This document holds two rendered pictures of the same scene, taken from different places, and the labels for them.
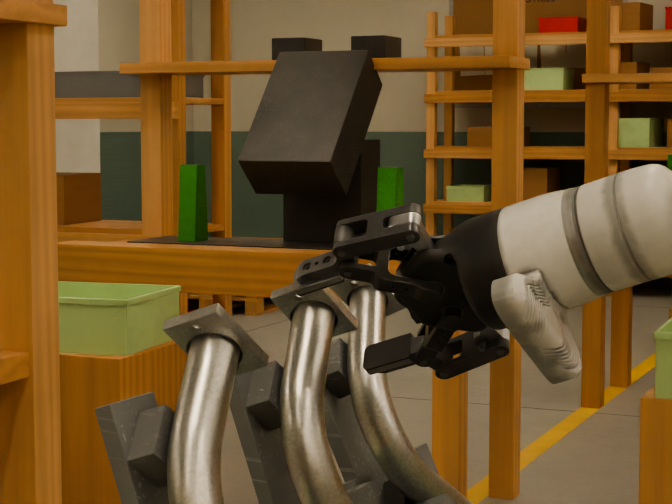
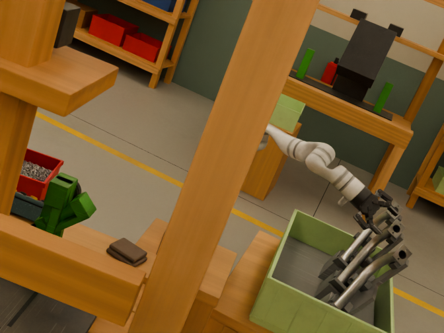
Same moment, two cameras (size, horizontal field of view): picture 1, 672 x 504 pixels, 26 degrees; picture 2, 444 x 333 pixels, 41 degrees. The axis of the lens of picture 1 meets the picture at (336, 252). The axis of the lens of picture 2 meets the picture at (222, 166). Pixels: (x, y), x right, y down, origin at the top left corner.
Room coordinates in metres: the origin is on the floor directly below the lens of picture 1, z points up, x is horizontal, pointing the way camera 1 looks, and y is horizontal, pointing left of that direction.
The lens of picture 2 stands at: (2.67, -0.97, 1.84)
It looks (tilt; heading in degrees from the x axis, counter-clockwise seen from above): 21 degrees down; 167
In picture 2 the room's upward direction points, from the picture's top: 22 degrees clockwise
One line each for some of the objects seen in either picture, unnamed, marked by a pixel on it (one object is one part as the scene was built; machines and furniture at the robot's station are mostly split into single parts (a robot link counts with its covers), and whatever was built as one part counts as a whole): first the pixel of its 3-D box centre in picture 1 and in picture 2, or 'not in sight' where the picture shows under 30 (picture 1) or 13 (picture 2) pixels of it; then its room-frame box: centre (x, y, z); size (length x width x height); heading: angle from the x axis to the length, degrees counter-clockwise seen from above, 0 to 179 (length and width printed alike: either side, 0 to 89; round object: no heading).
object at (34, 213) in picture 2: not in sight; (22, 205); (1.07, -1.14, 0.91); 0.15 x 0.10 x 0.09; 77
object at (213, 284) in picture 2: not in sight; (183, 259); (0.98, -0.60, 0.83); 0.32 x 0.32 x 0.04; 73
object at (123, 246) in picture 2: not in sight; (127, 252); (1.17, -0.81, 0.91); 0.10 x 0.08 x 0.03; 56
